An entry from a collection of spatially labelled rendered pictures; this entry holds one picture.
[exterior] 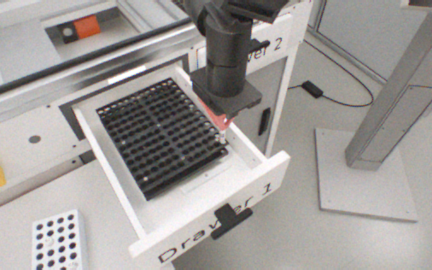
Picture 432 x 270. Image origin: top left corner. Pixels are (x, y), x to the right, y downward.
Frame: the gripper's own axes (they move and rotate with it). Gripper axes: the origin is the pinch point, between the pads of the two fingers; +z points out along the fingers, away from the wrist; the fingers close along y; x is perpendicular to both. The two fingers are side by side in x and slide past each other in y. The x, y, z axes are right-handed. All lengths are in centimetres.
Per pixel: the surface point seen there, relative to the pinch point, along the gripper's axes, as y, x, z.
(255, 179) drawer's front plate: -11.0, 1.4, 2.1
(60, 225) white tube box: 7.3, 31.8, 15.9
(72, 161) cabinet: 24.2, 25.2, 20.8
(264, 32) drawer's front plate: 20.3, -28.6, 3.5
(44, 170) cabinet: 23.7, 31.1, 18.8
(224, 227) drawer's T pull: -14.0, 9.6, 3.5
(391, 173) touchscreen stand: -20, -100, 89
